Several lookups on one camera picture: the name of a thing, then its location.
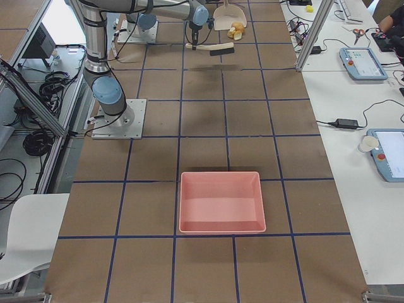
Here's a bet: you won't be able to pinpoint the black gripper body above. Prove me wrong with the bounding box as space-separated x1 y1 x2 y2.
189 21 202 35

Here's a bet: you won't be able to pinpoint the white hand brush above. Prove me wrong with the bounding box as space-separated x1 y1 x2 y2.
185 42 235 56

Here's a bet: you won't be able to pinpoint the white plastic dustpan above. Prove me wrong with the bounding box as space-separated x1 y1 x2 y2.
213 0 247 31

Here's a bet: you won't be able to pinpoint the pale green food scrap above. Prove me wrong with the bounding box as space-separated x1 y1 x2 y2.
227 27 236 39

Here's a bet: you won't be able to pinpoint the orange food scrap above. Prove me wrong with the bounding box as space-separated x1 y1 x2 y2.
233 30 242 41

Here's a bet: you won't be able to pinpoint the brown potato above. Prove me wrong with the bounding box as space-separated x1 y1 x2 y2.
231 21 245 33

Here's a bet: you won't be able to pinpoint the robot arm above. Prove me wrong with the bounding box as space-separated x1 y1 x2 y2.
80 1 210 129

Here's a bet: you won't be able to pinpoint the pink plastic bin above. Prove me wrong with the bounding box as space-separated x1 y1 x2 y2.
179 172 266 235

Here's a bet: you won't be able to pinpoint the yellow sponge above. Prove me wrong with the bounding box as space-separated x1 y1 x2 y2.
306 5 314 13

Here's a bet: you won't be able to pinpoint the black control box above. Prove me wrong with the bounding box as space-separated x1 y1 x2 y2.
22 23 56 59

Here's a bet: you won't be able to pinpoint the white keyboard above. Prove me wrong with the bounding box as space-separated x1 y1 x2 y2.
337 0 363 24

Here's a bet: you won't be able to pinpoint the blue teach pendant far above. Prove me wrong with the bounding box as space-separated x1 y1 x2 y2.
339 47 388 81

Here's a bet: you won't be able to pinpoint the blue teach pendant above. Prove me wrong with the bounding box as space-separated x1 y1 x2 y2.
339 47 388 81
367 129 404 182

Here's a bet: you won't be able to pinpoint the black power brick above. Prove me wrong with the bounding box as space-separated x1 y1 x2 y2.
334 118 359 129

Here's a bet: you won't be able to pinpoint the roll of white tape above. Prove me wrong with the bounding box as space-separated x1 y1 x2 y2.
358 136 379 153

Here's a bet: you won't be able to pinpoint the blue teach pendant near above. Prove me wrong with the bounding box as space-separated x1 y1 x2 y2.
367 129 404 182

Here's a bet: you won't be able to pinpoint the white plastic chair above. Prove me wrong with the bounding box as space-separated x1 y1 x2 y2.
1 193 69 284

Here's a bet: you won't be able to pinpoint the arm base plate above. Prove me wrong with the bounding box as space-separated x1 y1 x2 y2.
117 13 158 44
91 99 147 140

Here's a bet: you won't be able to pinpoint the aluminium frame post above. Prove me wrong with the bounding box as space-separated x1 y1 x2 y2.
295 0 333 72

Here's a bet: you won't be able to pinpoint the red handled scissors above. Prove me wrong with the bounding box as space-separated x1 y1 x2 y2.
352 28 365 45

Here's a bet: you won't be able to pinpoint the coiled black cables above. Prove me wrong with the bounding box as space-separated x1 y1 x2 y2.
22 131 57 158

